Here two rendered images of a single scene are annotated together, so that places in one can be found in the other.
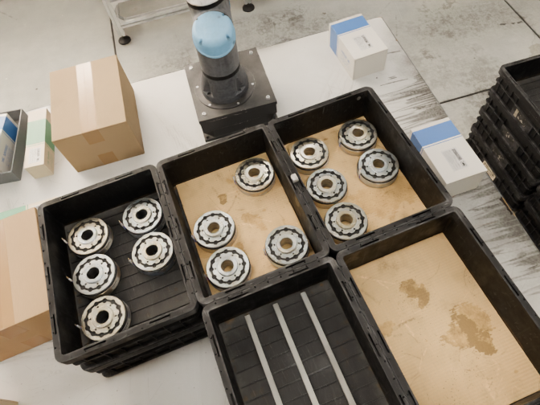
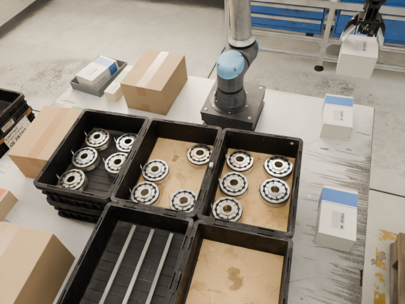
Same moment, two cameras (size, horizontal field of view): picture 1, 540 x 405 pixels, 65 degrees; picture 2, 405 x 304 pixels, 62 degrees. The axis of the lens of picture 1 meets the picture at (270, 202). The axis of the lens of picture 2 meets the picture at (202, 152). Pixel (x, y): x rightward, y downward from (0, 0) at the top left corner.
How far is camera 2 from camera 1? 0.44 m
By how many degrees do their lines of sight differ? 21
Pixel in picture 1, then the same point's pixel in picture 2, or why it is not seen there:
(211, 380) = not seen: hidden behind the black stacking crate
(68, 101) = (143, 67)
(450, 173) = (326, 227)
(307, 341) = (152, 261)
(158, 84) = (202, 82)
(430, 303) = (238, 291)
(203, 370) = not seen: hidden behind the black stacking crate
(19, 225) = (75, 114)
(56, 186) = (113, 109)
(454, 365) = not seen: outside the picture
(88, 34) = (211, 43)
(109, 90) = (166, 71)
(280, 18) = (336, 84)
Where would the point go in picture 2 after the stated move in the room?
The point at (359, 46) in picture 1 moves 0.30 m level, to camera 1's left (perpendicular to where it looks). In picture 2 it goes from (334, 116) to (269, 99)
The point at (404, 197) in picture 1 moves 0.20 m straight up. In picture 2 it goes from (278, 220) to (284, 186)
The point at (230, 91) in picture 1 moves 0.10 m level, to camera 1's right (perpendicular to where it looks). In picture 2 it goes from (227, 102) to (248, 108)
